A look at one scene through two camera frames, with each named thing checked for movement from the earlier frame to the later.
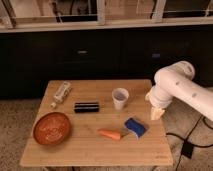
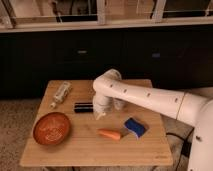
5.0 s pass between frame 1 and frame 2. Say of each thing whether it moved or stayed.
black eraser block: stayed
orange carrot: stayed
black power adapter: stayed
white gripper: moved
